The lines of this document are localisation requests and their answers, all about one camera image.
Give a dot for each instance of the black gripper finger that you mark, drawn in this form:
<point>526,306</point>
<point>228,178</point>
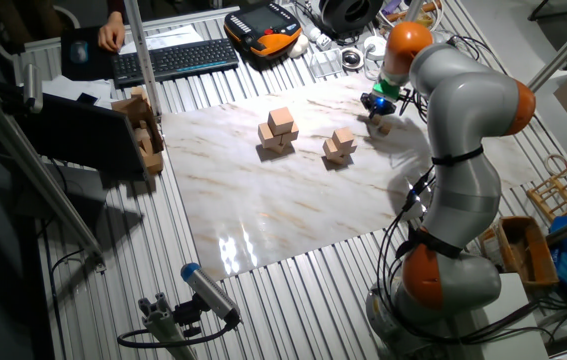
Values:
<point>369,114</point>
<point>383,116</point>

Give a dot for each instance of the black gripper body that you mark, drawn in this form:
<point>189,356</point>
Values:
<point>379,103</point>

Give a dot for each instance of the dark sleeved forearm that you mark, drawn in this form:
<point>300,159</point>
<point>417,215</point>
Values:
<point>115,6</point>

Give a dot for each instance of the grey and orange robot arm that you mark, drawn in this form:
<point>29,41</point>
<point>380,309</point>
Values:
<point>468,105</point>

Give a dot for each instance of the white paper stack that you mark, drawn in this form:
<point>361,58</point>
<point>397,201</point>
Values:
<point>63,87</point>

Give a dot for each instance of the bare person hand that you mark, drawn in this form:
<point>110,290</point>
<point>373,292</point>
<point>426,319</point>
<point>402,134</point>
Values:
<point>111,32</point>

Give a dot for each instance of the medium wooden cube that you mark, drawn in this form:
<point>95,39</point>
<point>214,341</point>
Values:
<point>352,146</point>
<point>329,149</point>
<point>340,159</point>
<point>343,137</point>

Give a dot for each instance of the round metal bowl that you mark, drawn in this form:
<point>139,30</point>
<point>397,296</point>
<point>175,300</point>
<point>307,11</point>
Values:
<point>352,59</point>

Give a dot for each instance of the clear plastic box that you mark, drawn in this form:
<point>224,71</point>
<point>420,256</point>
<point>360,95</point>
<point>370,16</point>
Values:
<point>325,62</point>

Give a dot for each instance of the large wooden cube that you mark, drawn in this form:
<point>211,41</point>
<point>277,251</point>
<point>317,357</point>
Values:
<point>292,135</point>
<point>265,136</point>
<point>280,120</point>

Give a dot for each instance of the white plug adapter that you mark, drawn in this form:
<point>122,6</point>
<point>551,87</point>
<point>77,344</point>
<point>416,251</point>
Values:
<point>315,36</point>

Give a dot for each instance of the black spool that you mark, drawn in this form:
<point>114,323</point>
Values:
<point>333,17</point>

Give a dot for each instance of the white egg shaped ball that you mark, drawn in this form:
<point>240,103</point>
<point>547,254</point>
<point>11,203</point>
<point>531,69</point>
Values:
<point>299,46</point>

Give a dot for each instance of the white marble pattern sheet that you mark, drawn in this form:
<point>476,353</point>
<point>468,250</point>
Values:
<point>263,200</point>

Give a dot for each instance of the orange and black teach pendant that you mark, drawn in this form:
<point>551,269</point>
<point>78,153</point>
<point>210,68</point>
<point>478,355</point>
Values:
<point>258,20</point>

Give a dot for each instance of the wooden rack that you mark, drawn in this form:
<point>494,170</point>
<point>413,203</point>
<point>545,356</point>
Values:
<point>563,186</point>

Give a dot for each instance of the brown tray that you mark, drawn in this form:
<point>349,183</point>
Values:
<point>523,250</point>

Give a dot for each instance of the black computer keyboard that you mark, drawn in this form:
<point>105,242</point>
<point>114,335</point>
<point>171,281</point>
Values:
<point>173,60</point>

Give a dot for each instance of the white paper sheet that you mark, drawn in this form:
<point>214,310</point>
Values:
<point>173,37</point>

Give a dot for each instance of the brown cardboard box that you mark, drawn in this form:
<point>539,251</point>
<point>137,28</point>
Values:
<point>154,162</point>

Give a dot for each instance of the plain wooden block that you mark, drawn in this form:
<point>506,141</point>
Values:
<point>139,94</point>
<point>143,140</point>

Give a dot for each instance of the black mouse pad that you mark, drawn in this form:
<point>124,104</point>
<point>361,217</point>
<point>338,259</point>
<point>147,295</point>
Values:
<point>100,67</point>

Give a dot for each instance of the black monitor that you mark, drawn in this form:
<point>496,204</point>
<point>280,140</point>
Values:
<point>83,135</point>

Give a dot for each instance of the grey computer mouse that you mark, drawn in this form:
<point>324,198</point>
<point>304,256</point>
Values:
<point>79,52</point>

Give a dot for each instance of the short aluminium profile stub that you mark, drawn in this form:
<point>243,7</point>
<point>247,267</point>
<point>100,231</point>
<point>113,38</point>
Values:
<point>163,330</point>

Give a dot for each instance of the aluminium frame post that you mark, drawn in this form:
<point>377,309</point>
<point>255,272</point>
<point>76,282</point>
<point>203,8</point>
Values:
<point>144,60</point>
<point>413,10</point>

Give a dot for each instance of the silver camera with blue cap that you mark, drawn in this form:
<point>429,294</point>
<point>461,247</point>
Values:
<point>208,290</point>

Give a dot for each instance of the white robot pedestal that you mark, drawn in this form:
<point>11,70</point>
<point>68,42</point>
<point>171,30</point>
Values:
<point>513,325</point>

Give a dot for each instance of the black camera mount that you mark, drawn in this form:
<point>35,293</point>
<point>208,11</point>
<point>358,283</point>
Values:
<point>188,315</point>

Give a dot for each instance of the long aluminium frame bar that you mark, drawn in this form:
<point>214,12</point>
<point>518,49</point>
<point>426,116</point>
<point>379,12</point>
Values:
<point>49,185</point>

